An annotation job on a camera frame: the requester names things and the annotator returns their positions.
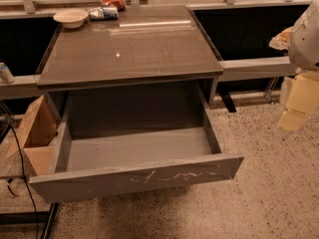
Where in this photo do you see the black floor frame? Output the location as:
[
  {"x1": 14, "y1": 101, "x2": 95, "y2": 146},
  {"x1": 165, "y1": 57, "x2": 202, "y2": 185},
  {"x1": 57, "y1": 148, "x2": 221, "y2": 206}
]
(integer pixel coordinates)
[{"x1": 0, "y1": 203, "x2": 59, "y2": 239}]

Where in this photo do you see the grey horizontal rail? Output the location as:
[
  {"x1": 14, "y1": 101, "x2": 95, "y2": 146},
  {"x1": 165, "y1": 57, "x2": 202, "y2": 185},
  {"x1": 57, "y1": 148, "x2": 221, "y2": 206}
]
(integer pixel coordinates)
[{"x1": 0, "y1": 57, "x2": 296, "y2": 100}]

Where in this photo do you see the red snack bag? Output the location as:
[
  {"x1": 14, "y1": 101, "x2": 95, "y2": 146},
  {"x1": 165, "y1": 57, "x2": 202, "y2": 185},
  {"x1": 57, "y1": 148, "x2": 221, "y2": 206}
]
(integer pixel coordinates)
[{"x1": 101, "y1": 0, "x2": 126, "y2": 11}]

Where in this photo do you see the grey drawer cabinet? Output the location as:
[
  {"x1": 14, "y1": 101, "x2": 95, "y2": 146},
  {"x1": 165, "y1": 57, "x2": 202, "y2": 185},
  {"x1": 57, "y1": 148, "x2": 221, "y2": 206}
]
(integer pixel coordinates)
[{"x1": 37, "y1": 5, "x2": 223, "y2": 103}]

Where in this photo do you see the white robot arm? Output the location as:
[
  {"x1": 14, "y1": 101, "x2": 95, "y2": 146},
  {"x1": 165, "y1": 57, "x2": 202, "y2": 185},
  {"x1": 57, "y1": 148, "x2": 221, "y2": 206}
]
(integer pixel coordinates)
[{"x1": 269, "y1": 0, "x2": 319, "y2": 133}]

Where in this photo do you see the white bowl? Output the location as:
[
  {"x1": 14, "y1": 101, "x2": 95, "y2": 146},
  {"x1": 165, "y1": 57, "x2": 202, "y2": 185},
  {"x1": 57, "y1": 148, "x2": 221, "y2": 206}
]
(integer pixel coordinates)
[{"x1": 54, "y1": 8, "x2": 89, "y2": 29}]

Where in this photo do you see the grey top drawer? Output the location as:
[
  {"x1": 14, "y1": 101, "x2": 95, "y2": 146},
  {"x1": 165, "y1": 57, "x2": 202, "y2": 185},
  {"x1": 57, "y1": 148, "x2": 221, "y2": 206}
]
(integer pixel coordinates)
[{"x1": 29, "y1": 82, "x2": 243, "y2": 203}]

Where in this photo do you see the black cable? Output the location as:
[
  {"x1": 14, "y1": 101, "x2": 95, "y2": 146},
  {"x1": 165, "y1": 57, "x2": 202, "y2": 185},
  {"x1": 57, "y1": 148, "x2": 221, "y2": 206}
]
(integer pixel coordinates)
[{"x1": 6, "y1": 122, "x2": 40, "y2": 239}]

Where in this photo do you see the brown cardboard box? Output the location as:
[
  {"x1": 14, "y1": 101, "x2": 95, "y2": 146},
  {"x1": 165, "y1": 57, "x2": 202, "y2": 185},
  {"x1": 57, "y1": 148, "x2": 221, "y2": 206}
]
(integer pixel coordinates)
[{"x1": 6, "y1": 96, "x2": 58, "y2": 175}]

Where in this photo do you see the white can on ledge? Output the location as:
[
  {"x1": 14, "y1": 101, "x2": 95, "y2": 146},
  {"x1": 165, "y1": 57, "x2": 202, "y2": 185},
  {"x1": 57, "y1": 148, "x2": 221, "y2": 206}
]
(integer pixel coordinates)
[{"x1": 0, "y1": 63, "x2": 15, "y2": 84}]

